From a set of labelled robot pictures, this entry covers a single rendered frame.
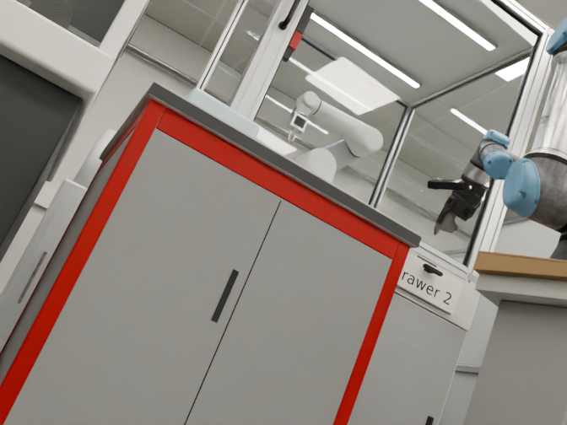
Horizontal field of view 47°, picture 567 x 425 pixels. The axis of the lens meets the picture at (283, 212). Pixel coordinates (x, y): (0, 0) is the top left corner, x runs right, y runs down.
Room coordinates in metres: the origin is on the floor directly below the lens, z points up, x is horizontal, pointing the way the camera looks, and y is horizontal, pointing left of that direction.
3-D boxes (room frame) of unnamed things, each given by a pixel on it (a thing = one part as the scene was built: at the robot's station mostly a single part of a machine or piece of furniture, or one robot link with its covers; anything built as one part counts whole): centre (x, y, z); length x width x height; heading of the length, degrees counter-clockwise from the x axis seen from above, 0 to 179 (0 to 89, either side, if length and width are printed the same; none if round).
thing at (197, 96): (1.19, 0.19, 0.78); 0.15 x 0.10 x 0.04; 111
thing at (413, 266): (1.97, -0.48, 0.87); 0.29 x 0.02 x 0.11; 109
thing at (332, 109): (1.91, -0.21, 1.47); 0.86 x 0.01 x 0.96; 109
